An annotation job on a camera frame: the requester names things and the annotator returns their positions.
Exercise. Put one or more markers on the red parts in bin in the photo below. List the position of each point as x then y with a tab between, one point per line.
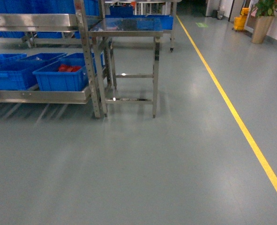
67	68

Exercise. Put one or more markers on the potted green plant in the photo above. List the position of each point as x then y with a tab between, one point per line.
265	13

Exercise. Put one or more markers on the yellow mop bucket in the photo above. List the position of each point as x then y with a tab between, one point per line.
239	22

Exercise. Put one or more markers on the blue bin with red parts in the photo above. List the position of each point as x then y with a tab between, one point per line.
49	79

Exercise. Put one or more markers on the blue bin left front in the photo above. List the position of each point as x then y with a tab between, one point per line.
18	74

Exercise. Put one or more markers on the small stainless steel table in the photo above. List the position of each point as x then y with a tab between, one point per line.
102	34

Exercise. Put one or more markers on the stainless steel shelf rack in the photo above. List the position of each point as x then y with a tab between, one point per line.
57	22

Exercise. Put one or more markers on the grey trash can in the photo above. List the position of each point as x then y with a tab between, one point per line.
220	14

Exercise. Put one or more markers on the stainless steel cart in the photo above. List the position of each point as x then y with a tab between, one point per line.
164	10

